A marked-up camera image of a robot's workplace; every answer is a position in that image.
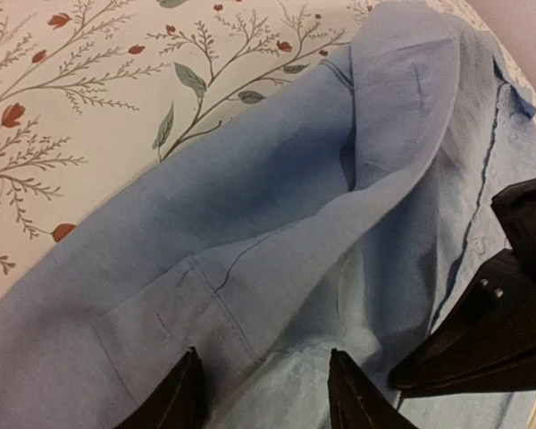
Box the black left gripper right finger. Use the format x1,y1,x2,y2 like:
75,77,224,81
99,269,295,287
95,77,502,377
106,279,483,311
329,349,416,429

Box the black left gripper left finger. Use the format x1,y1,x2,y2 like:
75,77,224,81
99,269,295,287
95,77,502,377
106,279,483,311
115,347,204,429

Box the blue button-up shirt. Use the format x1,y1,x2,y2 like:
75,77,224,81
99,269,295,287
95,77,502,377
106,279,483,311
0,1,536,428

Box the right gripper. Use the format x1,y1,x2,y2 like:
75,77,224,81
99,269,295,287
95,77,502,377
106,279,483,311
388,178,536,396

